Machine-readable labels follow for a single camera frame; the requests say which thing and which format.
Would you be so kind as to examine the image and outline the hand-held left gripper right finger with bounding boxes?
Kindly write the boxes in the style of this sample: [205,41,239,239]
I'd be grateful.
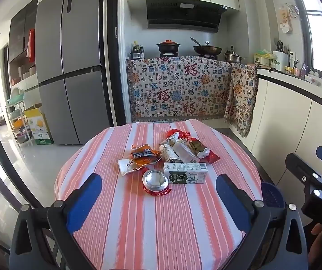
[216,173,309,270]

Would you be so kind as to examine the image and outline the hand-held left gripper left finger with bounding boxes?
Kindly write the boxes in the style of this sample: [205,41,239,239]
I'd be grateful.
[9,173,103,270]

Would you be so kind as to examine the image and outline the blue plastic basket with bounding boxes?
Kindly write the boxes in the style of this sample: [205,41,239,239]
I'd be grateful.
[261,181,286,217]

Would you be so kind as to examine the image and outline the green white milk carton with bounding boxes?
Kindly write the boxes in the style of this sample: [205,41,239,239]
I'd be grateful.
[163,162,208,184]

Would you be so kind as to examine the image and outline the white snack wrapper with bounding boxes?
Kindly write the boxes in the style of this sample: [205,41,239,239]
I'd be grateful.
[118,158,142,176]

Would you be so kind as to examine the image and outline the gold snack bag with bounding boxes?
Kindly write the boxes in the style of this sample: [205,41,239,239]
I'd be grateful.
[187,138,210,158]

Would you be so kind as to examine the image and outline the translucent white bag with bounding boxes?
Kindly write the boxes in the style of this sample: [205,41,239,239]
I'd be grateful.
[173,142,201,164]

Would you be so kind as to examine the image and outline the crushed red soda can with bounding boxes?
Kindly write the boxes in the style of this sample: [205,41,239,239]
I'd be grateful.
[142,169,170,197]

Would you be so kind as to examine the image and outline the orange snack wrapper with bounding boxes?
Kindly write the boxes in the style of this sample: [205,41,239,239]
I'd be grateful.
[130,144,163,172]

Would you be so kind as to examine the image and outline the grey striped snack wrapper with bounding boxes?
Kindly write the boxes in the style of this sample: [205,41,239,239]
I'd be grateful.
[159,143,182,164]

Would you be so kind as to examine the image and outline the white kitchen counter cabinet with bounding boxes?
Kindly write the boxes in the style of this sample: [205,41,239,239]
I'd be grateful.
[228,67,322,192]

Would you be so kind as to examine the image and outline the pink striped tablecloth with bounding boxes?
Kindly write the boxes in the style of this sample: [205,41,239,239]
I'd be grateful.
[54,119,263,270]

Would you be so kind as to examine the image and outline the yellow green cardboard box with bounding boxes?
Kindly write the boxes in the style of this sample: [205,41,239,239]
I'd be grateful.
[24,107,54,146]

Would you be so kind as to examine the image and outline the small printed blanket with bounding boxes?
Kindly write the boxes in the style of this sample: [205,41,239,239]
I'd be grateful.
[224,62,259,138]

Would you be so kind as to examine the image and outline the green rack with basins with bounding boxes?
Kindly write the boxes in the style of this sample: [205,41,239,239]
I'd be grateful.
[6,88,35,147]

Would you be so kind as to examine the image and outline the white utensil holder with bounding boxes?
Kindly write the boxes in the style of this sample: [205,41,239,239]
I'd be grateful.
[272,38,291,72]

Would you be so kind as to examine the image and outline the yellow green plastic bags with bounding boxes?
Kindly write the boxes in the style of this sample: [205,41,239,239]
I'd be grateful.
[253,49,274,67]

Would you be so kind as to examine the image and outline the large printed blanket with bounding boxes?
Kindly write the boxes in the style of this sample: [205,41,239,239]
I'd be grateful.
[126,56,233,123]

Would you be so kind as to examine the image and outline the steel pot with lid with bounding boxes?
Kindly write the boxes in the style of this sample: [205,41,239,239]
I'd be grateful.
[223,46,245,63]

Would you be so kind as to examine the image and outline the grey refrigerator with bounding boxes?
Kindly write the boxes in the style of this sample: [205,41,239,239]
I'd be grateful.
[35,0,106,146]

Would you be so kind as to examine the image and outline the black wok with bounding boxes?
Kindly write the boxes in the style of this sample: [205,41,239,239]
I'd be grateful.
[189,37,223,56]

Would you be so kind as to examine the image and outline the seasoning bottle rack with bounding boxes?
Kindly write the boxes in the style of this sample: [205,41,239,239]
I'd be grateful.
[130,41,145,60]

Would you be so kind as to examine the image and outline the red hanging bag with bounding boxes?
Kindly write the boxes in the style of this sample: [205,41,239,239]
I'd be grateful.
[27,29,36,62]

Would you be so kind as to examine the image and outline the black clay pot orange lid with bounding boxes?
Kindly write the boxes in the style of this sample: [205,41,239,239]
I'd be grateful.
[157,40,181,54]

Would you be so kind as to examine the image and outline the dark glass cabinet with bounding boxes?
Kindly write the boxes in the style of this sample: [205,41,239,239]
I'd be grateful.
[7,0,39,90]

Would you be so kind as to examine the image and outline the black range hood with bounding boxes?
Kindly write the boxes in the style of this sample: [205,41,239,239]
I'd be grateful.
[146,0,229,34]

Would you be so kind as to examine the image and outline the wall hanging ornament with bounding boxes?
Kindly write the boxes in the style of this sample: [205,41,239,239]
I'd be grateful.
[278,3,299,33]

